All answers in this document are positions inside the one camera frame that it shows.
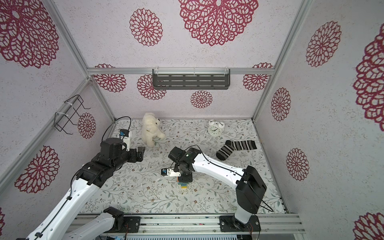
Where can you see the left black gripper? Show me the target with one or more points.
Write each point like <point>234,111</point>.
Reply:
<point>134,158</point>

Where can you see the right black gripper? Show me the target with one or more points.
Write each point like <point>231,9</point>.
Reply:
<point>185,177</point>

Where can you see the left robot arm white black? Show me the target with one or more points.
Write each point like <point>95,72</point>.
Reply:
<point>60,218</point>

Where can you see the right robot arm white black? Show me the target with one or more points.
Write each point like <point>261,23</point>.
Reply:
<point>248,184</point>

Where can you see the white plush teddy bear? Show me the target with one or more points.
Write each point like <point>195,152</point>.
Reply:
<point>151,129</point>

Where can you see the white alarm clock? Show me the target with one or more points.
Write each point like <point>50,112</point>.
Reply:
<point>215,128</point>

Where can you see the black grey striped sock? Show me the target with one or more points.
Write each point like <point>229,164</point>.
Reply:
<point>230,146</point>

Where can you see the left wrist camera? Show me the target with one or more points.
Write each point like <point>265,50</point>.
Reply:
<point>125,136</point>

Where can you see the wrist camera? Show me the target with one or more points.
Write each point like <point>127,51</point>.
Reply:
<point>125,136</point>
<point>169,172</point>

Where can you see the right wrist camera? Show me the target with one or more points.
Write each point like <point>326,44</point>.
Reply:
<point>169,172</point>

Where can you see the grey metal wall shelf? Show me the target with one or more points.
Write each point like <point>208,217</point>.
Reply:
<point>191,80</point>

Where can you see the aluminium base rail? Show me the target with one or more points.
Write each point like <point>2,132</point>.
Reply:
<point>195,224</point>

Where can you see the black wire wall rack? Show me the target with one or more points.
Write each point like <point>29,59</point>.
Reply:
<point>62,119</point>

